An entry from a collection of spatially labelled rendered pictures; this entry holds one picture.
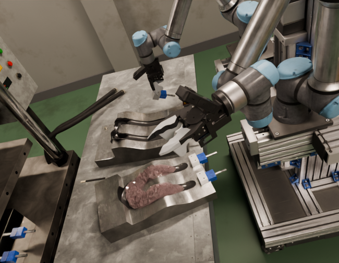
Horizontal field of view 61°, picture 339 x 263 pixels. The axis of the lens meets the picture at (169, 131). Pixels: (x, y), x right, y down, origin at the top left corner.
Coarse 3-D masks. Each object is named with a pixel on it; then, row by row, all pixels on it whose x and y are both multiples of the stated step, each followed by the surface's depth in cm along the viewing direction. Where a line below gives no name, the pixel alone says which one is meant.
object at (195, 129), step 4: (196, 124) 68; (200, 124) 67; (192, 128) 67; (196, 128) 67; (188, 132) 67; (192, 132) 67; (196, 132) 67; (184, 136) 67; (188, 136) 66; (192, 136) 67; (180, 140) 66; (184, 140) 67
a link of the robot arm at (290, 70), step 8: (280, 64) 103; (288, 64) 101; (296, 64) 100; (304, 64) 98; (280, 72) 101; (288, 72) 98; (296, 72) 97; (304, 72) 96; (280, 80) 102; (288, 80) 100; (296, 80) 98; (304, 80) 96; (280, 88) 105; (288, 88) 101; (296, 88) 98; (280, 96) 108; (288, 96) 104; (296, 96) 99
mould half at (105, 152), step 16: (128, 112) 161; (160, 112) 160; (112, 128) 166; (128, 128) 152; (144, 128) 155; (112, 144) 147; (128, 144) 145; (144, 144) 147; (160, 144) 144; (96, 160) 152; (112, 160) 152; (128, 160) 152
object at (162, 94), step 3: (162, 90) 166; (165, 90) 167; (153, 93) 164; (159, 93) 162; (162, 93) 165; (165, 93) 166; (153, 96) 164; (156, 96) 164; (159, 96) 164; (162, 96) 165; (165, 96) 165; (171, 96) 168; (174, 96) 168; (153, 99) 166; (156, 99) 166
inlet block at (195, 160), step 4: (216, 152) 135; (188, 156) 135; (192, 156) 134; (196, 156) 134; (200, 156) 135; (204, 156) 134; (208, 156) 135; (192, 160) 133; (196, 160) 132; (200, 160) 133; (204, 160) 133; (192, 164) 132; (196, 164) 133
